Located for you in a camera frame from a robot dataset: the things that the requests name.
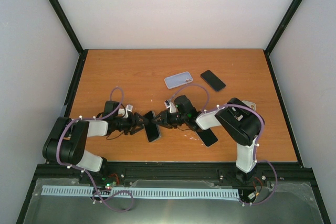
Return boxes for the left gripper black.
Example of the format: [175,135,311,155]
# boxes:
[114,112,149,135]

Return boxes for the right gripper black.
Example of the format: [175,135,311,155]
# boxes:
[151,110,187,130]

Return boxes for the teal phone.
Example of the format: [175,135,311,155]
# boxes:
[144,111,161,143]

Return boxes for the white-edged black phone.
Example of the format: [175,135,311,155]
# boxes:
[196,129,218,147]

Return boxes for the beige phone case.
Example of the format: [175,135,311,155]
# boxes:
[242,100,256,111]

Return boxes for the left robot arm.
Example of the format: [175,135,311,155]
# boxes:
[42,101,150,184]

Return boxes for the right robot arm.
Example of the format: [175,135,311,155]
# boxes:
[152,95,265,182]

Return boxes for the lavender phone case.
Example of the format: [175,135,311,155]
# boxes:
[164,71,193,89]

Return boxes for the dark purple phone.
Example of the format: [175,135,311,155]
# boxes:
[200,70,226,92]

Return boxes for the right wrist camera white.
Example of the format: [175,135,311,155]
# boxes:
[164,100,177,113]

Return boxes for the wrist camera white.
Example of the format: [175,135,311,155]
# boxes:
[164,100,177,113]
[118,104,133,118]

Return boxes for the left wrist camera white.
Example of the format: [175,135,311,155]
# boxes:
[118,104,133,118]

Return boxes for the light blue cable duct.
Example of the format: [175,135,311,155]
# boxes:
[40,185,239,201]

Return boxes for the black aluminium frame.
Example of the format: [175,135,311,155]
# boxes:
[16,0,330,223]

